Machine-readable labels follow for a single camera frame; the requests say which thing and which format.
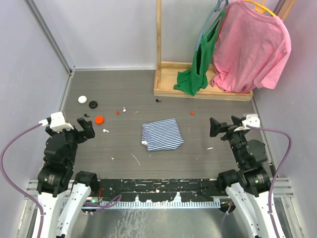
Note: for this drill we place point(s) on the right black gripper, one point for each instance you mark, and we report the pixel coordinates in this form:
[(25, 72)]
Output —
[(216, 127)]

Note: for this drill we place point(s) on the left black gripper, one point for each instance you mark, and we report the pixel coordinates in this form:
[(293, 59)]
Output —
[(84, 134)]

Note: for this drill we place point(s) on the white earbud charging case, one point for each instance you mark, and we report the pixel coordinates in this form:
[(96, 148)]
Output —
[(82, 99)]

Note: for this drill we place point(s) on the blue striped cloth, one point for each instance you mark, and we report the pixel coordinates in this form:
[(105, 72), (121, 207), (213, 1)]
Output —
[(161, 135)]

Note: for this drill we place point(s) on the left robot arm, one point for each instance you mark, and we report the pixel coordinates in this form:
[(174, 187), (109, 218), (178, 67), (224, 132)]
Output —
[(59, 202)]

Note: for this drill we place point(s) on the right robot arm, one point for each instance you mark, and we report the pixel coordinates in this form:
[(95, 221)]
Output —
[(250, 188)]

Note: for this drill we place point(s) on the orange earbud charging case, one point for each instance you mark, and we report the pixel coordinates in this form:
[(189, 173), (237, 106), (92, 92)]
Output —
[(99, 120)]

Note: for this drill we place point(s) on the green tank top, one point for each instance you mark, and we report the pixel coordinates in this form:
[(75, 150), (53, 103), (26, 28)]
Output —
[(195, 78)]

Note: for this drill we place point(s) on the wooden clothes rack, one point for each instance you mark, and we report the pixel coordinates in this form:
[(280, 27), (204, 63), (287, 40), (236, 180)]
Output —
[(166, 77)]

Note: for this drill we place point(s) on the pink t-shirt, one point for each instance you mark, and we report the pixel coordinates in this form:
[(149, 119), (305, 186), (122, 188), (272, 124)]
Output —
[(251, 50)]

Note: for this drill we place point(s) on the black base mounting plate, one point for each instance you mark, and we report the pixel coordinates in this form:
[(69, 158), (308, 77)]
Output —
[(158, 190)]

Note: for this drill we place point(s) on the yellow hanger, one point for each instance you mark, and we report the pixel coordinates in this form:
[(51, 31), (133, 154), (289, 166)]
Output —
[(260, 8)]

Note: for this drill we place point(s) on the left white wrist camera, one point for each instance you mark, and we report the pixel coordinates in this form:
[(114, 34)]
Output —
[(57, 122)]

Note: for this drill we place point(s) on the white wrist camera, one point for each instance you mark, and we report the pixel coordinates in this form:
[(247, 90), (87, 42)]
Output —
[(57, 122), (247, 121)]

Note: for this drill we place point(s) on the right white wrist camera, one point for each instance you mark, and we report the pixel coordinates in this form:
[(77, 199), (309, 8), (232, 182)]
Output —
[(247, 121)]

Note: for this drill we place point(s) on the white cable duct strip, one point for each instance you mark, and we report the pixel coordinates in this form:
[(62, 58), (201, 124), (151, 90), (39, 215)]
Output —
[(175, 204)]

